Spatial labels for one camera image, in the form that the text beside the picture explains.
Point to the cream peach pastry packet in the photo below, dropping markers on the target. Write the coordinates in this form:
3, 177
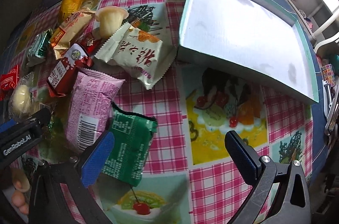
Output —
142, 55

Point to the yellow transparent snack packet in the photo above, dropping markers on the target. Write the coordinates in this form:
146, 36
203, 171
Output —
68, 7

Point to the white clip phone holder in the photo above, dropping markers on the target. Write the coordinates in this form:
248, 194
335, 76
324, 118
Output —
330, 105

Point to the small red packet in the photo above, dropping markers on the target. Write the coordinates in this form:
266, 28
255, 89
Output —
9, 81

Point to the green snack packet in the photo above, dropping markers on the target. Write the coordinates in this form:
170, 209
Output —
133, 135

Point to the orange cream snack packet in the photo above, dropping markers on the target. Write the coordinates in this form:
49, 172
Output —
69, 30

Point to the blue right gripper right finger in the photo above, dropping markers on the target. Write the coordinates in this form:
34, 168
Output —
244, 157

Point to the yellow jelly cup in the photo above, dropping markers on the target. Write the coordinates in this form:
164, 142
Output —
110, 19

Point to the clear round cake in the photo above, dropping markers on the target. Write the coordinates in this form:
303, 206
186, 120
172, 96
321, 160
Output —
22, 104

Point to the green silver small packet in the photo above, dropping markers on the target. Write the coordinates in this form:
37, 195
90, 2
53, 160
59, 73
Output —
38, 51

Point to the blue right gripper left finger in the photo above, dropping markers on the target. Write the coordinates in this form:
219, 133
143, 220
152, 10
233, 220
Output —
94, 157

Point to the white shelf rack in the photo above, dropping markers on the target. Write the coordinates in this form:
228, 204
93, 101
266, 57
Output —
319, 19

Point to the operator hand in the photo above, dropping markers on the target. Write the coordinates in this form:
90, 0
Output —
21, 185

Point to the teal shallow box tray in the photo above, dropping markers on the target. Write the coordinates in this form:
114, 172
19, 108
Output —
258, 40

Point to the colourful cube box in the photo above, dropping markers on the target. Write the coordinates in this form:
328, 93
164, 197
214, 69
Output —
328, 74

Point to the pink snack packet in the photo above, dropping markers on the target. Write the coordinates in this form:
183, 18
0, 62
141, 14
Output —
90, 107

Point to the pink checkered dessert tablecloth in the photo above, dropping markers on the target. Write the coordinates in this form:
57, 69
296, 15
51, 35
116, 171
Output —
188, 142

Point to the red white milk biscuit packet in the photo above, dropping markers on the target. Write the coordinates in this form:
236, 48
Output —
63, 76

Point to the dark red candy packet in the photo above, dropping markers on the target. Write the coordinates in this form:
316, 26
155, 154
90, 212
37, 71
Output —
90, 43

